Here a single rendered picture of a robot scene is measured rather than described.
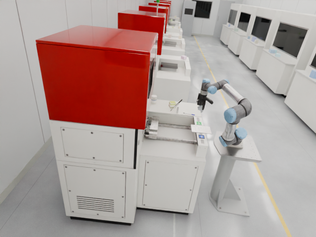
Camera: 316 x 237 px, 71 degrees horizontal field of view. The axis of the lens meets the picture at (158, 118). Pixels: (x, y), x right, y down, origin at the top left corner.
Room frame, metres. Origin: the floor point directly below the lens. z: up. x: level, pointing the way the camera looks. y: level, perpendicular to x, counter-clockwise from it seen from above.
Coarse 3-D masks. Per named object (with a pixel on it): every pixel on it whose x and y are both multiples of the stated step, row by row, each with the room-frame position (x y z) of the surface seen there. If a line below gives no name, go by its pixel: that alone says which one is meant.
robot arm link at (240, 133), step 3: (237, 129) 1.83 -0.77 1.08; (240, 129) 1.84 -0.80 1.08; (243, 129) 1.84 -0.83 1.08; (234, 132) 1.83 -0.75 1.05; (237, 132) 1.81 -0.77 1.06; (240, 132) 1.81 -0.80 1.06; (243, 132) 1.82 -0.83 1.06; (246, 132) 1.82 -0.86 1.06; (237, 135) 1.78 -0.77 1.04; (240, 135) 1.79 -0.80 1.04; (243, 135) 1.79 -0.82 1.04; (246, 135) 1.80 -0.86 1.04; (237, 138) 1.78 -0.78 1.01; (240, 138) 1.78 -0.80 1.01; (243, 138) 1.78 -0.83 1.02; (237, 141) 1.79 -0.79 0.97
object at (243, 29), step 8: (248, 8) 10.65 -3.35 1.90; (256, 8) 9.98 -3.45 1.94; (272, 8) 9.97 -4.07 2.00; (240, 16) 11.54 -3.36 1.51; (248, 16) 10.35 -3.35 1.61; (240, 24) 11.21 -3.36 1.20; (248, 24) 10.08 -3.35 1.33; (232, 32) 11.43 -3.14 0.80; (240, 32) 10.88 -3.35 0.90; (248, 32) 9.98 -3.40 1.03; (232, 40) 11.09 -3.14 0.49; (240, 40) 10.06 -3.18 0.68; (232, 48) 10.76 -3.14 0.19; (240, 48) 10.06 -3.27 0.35
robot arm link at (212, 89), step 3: (207, 84) 2.01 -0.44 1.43; (210, 84) 2.00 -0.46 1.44; (213, 84) 1.98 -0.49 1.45; (216, 84) 1.98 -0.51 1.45; (207, 87) 1.97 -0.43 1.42; (210, 87) 1.94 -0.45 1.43; (213, 87) 1.93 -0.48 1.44; (216, 87) 1.96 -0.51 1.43; (219, 87) 1.97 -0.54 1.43; (207, 90) 1.96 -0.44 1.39; (210, 90) 1.93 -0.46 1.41; (213, 90) 1.93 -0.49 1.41; (216, 90) 1.94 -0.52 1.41; (210, 93) 1.93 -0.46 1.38; (213, 93) 1.93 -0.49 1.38
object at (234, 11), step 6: (234, 6) 13.15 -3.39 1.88; (240, 6) 12.18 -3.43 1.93; (234, 12) 12.85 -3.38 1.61; (228, 18) 13.91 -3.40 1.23; (234, 18) 12.56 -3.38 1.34; (222, 24) 13.87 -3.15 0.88; (228, 24) 13.58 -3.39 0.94; (234, 24) 12.29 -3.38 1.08; (222, 30) 13.68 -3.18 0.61; (228, 30) 12.37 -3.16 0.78; (222, 36) 13.34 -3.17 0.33; (228, 36) 12.26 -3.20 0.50; (228, 42) 12.26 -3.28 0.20
